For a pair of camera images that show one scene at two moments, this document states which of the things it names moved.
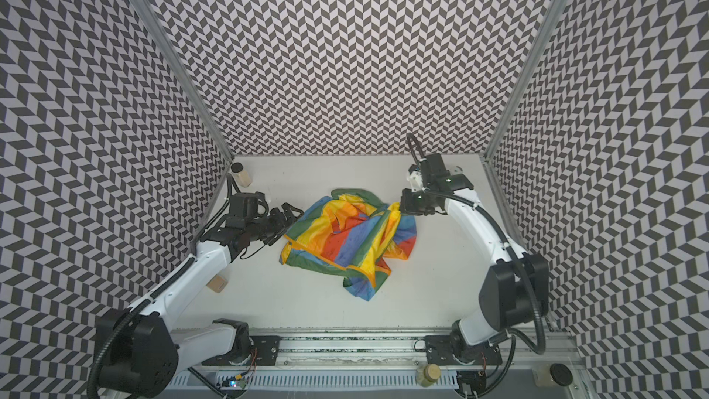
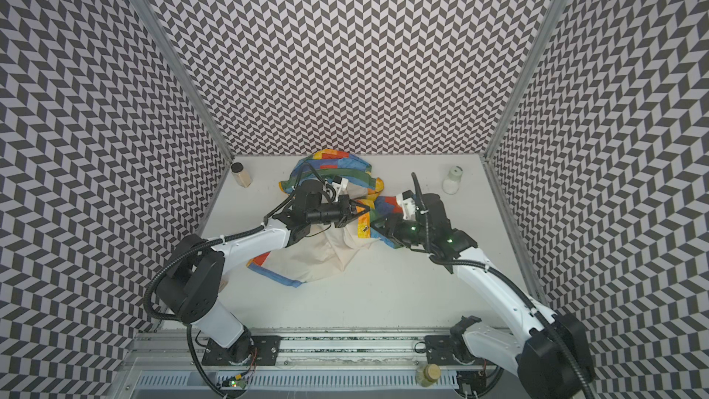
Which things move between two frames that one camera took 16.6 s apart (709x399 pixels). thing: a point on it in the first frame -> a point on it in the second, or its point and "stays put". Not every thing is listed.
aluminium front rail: [524, 351] stays put
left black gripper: [278, 220] -> [343, 209]
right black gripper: [413, 202] -> [382, 223]
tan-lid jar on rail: [427, 375] stays put
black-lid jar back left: [242, 176] stays put
